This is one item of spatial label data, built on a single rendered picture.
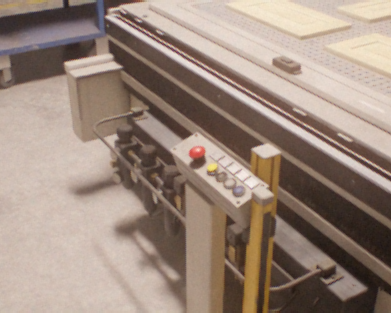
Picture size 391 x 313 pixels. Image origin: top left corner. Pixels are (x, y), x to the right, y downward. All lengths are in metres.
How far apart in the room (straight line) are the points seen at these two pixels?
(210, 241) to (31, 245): 1.35
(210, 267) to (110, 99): 1.39
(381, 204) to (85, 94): 1.52
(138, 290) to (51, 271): 0.38
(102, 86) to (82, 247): 0.71
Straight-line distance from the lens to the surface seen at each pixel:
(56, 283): 2.41
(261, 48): 2.12
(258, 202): 1.19
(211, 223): 1.36
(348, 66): 2.02
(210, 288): 1.49
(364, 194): 1.54
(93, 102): 2.65
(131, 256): 2.48
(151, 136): 2.28
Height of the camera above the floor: 1.59
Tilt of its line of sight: 30 degrees down
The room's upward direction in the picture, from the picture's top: straight up
